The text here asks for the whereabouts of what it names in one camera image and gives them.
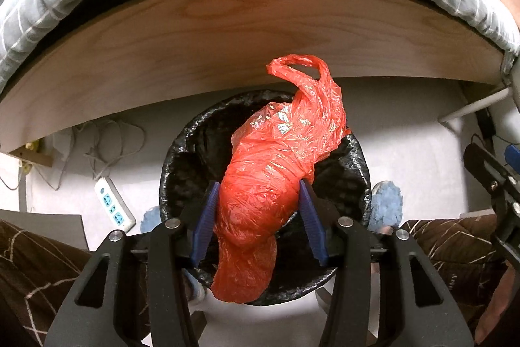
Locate person's left leg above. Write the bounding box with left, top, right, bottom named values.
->
left=0, top=219, right=94, bottom=347

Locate blue fuzzy slipper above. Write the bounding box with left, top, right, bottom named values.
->
left=370, top=181, right=404, bottom=234
left=140, top=207, right=164, bottom=236

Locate white cable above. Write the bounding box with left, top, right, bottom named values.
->
left=0, top=160, right=33, bottom=192
left=53, top=119, right=147, bottom=189

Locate white metal bar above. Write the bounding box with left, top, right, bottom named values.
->
left=438, top=87, right=510, bottom=124

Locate person's leg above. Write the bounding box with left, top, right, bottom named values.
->
left=400, top=215, right=513, bottom=331
left=0, top=219, right=94, bottom=347

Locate black lined waste bin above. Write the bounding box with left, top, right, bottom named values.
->
left=159, top=90, right=373, bottom=306

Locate red plastic bag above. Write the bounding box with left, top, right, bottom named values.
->
left=211, top=53, right=348, bottom=305

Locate white power strip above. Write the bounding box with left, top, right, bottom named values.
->
left=94, top=177, right=137, bottom=233

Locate person's right hand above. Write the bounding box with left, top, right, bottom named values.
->
left=474, top=282, right=514, bottom=345

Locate person's right leg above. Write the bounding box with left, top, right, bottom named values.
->
left=400, top=215, right=513, bottom=331

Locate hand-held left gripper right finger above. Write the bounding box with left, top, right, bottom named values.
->
left=298, top=178, right=476, bottom=347

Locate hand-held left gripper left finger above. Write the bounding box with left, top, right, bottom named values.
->
left=45, top=180, right=222, bottom=347

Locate grey flat board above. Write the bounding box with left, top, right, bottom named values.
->
left=0, top=209, right=92, bottom=252

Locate wooden bed frame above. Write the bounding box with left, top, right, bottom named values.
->
left=0, top=0, right=520, bottom=169

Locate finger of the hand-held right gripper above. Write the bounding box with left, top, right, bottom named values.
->
left=463, top=143, right=520, bottom=209
left=505, top=144, right=520, bottom=171

